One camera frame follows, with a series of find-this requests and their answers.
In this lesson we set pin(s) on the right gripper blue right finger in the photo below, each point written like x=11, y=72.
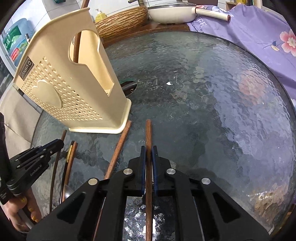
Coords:
x=154, y=168

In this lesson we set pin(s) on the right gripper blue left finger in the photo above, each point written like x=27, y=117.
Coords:
x=143, y=166

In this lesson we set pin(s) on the metal spoon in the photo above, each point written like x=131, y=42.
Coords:
x=67, y=191

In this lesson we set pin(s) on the black chopstick gold band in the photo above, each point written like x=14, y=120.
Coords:
x=65, y=170

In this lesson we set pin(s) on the beige plastic utensil holder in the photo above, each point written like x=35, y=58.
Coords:
x=85, y=96

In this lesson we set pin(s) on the blue water jug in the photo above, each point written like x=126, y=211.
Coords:
x=16, y=40

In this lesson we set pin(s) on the woven brown basin sink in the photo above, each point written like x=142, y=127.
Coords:
x=122, y=22

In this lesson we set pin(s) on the white pan glass lid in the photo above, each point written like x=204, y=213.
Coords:
x=181, y=12

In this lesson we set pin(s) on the yellow soap bottle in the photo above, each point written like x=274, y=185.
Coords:
x=100, y=16

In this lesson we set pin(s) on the purple floral cloth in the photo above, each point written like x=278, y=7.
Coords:
x=263, y=34

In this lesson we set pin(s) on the brown chopstick in holder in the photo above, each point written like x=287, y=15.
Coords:
x=78, y=37

